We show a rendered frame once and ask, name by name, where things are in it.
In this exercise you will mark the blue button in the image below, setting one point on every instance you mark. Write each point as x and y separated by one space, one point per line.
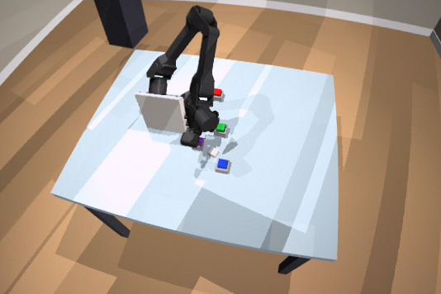
222 166

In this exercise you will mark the red button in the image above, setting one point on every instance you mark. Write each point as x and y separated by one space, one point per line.
218 94

